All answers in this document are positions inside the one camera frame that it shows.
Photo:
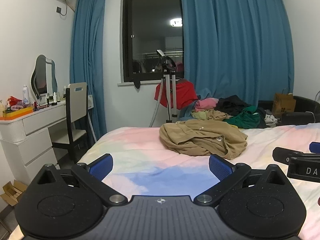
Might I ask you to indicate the white printed garment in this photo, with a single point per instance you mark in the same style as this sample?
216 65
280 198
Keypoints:
270 119

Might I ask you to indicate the yellow-green garment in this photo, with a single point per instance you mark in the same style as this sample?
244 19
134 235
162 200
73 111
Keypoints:
199 115

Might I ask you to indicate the white vanity desk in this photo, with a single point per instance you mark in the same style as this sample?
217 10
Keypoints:
27 140

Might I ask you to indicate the bed with pastel sheet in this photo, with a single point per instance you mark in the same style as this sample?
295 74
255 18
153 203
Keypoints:
150 155

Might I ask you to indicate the black garment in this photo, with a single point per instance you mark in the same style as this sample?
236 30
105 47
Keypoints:
232 105

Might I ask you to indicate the cardboard box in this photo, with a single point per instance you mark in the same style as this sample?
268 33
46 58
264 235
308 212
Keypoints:
12 192

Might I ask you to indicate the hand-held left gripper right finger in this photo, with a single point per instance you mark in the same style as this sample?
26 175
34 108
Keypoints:
220 167

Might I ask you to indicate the tan button shirt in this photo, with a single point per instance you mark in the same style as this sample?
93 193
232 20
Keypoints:
195 135

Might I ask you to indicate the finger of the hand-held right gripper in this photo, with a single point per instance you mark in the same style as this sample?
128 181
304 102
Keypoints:
315 147
281 154

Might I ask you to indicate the light blue garment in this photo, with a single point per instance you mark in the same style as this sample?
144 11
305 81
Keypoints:
188 112

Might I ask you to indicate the black sofa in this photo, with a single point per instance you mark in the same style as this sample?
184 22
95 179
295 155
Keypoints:
302 117

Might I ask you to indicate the pink garment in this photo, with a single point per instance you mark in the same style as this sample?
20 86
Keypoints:
206 103

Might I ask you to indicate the beige crumpled garment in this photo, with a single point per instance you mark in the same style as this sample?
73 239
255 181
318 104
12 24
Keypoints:
218 115

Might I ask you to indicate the garment steamer stand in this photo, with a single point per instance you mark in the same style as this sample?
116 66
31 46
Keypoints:
168 87

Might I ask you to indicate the wavy vanity mirror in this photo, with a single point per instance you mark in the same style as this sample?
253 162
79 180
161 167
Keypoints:
41 80

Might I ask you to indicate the green garment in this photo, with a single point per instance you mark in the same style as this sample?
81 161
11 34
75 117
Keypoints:
243 120

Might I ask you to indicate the small dark hanging object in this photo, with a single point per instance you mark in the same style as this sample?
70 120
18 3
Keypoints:
137 84

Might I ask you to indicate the dark framed window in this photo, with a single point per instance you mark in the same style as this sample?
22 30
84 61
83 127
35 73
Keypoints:
152 35

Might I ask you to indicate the wall power socket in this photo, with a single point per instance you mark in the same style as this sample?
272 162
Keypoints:
59 10

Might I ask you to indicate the white and black chair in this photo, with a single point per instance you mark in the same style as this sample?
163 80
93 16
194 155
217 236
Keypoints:
75 110

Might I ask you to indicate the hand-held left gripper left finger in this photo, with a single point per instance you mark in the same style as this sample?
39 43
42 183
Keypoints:
101 168

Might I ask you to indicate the narrow blue curtain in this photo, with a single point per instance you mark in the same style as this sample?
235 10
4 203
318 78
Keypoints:
86 55

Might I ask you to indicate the red garment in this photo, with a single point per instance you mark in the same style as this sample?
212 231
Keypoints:
186 93

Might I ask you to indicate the brown paper bag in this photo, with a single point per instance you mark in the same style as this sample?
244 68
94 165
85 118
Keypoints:
283 105

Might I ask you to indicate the orange tray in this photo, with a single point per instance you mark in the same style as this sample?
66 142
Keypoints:
17 113

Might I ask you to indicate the white wall box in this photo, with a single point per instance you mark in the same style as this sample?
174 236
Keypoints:
90 102

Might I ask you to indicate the wide blue curtain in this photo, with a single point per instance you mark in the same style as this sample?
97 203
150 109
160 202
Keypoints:
237 42

